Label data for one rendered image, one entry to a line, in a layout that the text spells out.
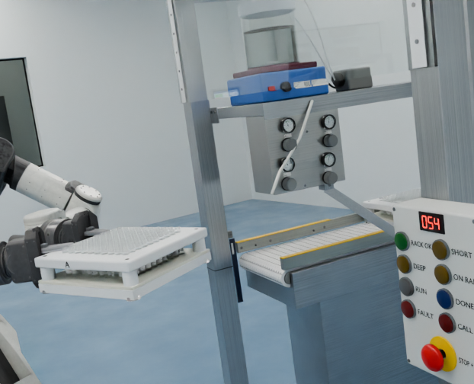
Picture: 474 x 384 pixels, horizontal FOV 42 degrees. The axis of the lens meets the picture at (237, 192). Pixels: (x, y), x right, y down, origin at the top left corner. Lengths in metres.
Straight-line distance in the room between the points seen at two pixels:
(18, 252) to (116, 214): 5.72
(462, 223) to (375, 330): 1.06
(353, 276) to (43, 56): 5.43
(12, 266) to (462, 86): 0.89
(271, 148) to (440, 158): 0.64
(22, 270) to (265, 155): 0.64
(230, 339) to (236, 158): 5.91
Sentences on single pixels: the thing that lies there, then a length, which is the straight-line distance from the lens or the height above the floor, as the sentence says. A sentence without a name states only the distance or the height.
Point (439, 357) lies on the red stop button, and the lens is 0.94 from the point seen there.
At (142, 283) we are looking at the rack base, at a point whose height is 1.00.
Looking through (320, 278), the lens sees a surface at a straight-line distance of 1.68.
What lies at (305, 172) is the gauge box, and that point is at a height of 1.08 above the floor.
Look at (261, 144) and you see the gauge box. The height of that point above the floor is 1.17.
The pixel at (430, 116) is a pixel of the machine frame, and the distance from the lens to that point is 0.96.
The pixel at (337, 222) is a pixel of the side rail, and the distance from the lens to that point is 2.02.
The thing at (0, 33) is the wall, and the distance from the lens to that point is 6.71.
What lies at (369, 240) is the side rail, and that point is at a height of 0.86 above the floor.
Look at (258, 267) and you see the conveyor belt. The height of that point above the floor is 0.82.
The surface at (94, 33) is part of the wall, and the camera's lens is 7.00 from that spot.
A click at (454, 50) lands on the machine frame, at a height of 1.32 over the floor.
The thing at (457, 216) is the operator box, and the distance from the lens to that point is 0.87.
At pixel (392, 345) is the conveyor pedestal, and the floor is 0.51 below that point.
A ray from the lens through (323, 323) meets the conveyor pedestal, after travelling 1.77.
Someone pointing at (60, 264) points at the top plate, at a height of 1.03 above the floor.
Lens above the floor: 1.29
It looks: 9 degrees down
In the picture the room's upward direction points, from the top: 8 degrees counter-clockwise
